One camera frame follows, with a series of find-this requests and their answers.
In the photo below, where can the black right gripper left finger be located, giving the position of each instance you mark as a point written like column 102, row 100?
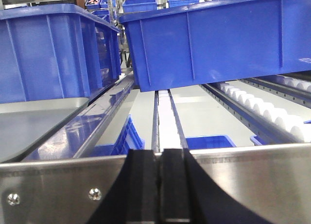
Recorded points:
column 132, row 199

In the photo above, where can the white roller track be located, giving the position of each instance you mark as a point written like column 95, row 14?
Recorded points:
column 167, row 130
column 272, row 119

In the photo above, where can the large blue bin left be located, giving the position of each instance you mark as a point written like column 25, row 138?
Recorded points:
column 55, row 51

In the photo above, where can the white roller track right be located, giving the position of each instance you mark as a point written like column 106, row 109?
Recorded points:
column 272, row 119

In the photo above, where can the small blue bin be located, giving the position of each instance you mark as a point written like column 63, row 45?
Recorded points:
column 209, row 142
column 128, row 139

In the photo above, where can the blue bin background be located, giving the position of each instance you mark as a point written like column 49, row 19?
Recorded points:
column 139, row 5

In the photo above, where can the large blue bin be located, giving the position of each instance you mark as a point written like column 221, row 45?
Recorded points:
column 55, row 51
column 218, row 41

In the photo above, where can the small blue bin lower left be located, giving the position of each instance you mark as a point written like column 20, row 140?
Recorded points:
column 128, row 139

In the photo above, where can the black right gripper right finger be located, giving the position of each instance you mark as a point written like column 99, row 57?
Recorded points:
column 190, row 196

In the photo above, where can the stainless steel shelf front rail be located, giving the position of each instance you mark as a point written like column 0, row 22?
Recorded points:
column 274, row 181

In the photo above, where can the small blue bin lower centre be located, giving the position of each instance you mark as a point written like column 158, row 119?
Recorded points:
column 209, row 142

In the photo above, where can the large blue bin right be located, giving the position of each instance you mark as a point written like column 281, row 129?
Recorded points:
column 218, row 41

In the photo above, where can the white roller track centre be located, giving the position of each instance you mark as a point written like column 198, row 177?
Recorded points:
column 167, row 130

